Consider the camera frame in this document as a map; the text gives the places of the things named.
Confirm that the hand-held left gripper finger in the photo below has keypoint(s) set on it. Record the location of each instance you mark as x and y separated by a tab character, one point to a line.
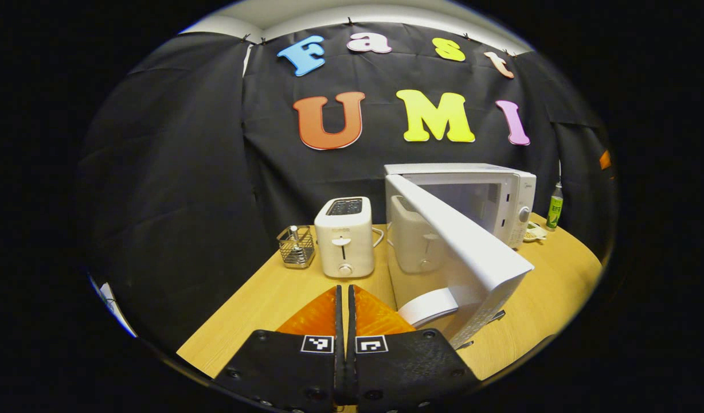
352	355
339	355

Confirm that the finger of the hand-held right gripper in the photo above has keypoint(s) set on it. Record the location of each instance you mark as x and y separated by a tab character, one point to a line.
605	160

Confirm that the white microwave oven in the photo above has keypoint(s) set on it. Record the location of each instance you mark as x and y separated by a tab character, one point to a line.
472	252

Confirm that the green drink bottle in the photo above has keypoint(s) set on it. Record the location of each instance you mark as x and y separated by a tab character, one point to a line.
554	209

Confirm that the white divided bean tray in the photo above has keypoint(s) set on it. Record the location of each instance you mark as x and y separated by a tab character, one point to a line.
534	232

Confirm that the white toaster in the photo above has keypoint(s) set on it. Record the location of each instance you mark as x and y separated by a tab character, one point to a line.
345	241

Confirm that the small metal utensil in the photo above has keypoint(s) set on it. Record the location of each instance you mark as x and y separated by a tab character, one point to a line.
294	235

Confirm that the white blue printed board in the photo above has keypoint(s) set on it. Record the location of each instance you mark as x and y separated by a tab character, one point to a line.
114	304

